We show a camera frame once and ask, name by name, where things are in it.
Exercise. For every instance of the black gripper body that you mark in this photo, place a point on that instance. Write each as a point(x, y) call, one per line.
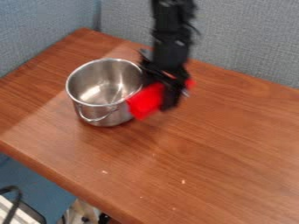
point(169, 53)

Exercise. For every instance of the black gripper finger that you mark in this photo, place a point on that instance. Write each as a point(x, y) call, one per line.
point(172, 93)
point(152, 73)

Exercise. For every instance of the red plastic block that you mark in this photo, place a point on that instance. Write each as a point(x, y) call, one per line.
point(144, 103)

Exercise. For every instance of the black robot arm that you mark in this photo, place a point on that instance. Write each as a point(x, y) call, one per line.
point(172, 15)

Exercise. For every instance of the metal pot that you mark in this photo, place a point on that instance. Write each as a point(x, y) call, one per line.
point(98, 87)

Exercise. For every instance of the black chair frame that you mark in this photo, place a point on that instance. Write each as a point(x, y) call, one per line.
point(16, 212)

